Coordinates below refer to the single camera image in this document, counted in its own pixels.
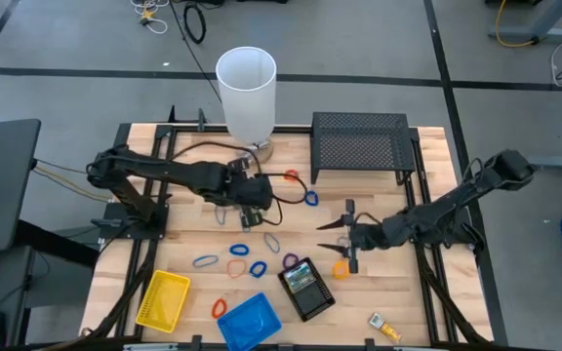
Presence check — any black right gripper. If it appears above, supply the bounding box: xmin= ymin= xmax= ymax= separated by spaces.
xmin=315 ymin=198 xmax=387 ymax=274

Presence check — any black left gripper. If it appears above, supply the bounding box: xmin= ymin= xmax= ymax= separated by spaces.
xmin=232 ymin=174 xmax=274 ymax=230

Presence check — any yellow coil wristband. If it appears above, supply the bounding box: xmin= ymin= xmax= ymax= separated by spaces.
xmin=332 ymin=260 xmax=351 ymax=281

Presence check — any orange rubber band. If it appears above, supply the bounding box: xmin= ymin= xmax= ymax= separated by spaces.
xmin=225 ymin=258 xmax=248 ymax=280

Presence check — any colourful crayon box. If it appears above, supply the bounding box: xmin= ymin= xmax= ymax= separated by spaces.
xmin=283 ymin=261 xmax=317 ymax=294

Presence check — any black plastic basket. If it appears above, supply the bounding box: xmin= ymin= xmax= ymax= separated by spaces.
xmin=276 ymin=256 xmax=337 ymax=324

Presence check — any orange coil wristband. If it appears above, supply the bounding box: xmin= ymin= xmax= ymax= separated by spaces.
xmin=211 ymin=297 xmax=228 ymax=321

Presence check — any small yellow white packet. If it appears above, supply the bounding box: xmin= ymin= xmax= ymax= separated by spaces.
xmin=368 ymin=312 xmax=403 ymax=344

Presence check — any blue plastic basket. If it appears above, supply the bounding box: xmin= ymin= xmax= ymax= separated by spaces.
xmin=216 ymin=291 xmax=283 ymax=351

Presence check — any yellow plastic basket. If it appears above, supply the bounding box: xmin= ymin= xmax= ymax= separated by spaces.
xmin=134 ymin=269 xmax=192 ymax=334

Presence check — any black desk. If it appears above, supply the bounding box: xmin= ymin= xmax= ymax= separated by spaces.
xmin=0 ymin=118 xmax=42 ymax=254

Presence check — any grey desk leg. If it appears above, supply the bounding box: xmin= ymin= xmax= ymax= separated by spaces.
xmin=488 ymin=0 xmax=562 ymax=45

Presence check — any black perforated metal shelf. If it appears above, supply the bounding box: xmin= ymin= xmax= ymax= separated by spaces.
xmin=309 ymin=111 xmax=417 ymax=185

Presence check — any white cylindrical bin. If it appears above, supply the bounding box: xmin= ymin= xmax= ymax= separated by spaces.
xmin=215 ymin=46 xmax=278 ymax=166

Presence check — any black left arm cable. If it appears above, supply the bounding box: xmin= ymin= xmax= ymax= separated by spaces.
xmin=171 ymin=139 xmax=311 ymax=228

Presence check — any black coiled floor cable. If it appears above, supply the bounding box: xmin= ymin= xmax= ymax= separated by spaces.
xmin=182 ymin=2 xmax=208 ymax=45

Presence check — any white floor cable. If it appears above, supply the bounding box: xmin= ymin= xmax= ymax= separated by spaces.
xmin=129 ymin=0 xmax=170 ymax=35

